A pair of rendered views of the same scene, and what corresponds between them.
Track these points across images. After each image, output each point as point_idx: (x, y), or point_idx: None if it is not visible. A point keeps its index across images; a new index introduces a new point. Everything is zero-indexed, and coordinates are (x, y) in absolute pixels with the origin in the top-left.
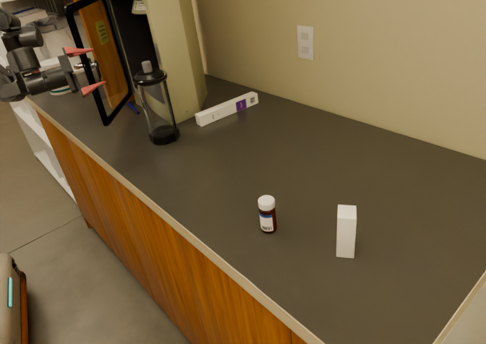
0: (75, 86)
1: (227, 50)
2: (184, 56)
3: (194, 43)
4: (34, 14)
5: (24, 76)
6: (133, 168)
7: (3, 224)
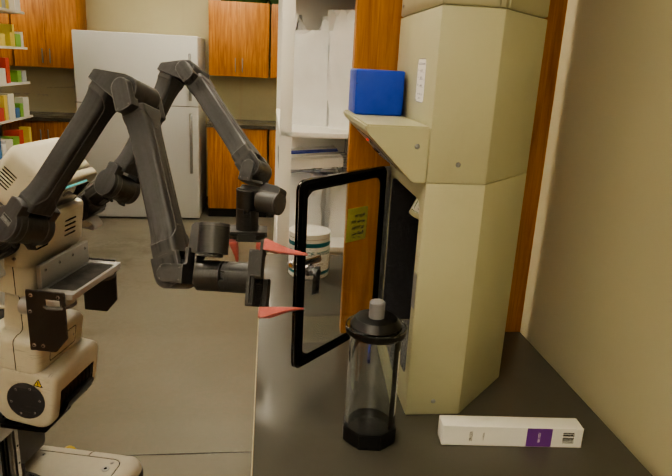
0: (259, 298)
1: (569, 315)
2: (461, 309)
3: (496, 288)
4: (327, 160)
5: (198, 261)
6: (278, 468)
7: (180, 407)
